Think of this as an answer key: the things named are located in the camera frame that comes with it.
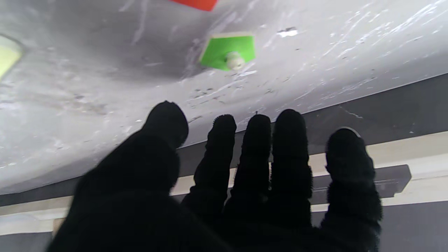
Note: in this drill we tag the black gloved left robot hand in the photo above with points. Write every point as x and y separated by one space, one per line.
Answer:
140 210

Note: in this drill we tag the green pentagon puzzle piece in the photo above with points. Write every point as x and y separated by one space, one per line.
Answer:
224 47

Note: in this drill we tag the wooden shape puzzle board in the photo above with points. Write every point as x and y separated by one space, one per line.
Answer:
8 56

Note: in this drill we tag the red square puzzle piece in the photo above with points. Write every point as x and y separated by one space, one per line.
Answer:
196 3

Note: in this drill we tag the light wooden shelf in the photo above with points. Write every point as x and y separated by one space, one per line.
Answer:
402 150

